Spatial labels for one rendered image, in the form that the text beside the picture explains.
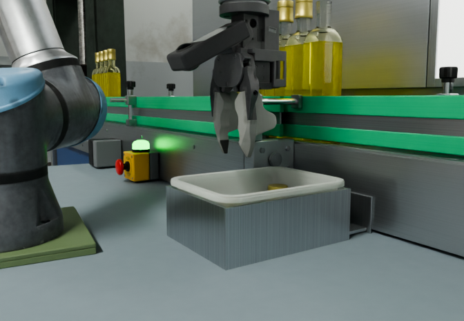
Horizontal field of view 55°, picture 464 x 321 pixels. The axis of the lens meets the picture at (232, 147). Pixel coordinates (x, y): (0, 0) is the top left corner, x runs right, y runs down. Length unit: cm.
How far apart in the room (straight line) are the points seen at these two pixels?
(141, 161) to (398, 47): 64
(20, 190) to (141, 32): 382
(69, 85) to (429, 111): 54
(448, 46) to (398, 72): 11
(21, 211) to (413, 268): 51
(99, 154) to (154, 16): 318
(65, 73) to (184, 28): 382
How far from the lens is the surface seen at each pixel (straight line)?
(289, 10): 97
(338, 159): 78
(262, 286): 53
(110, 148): 140
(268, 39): 67
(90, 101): 77
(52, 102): 69
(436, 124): 69
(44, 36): 79
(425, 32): 90
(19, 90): 64
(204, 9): 157
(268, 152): 82
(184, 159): 103
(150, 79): 438
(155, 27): 445
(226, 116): 67
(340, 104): 79
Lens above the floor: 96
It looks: 6 degrees down
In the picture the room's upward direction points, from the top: straight up
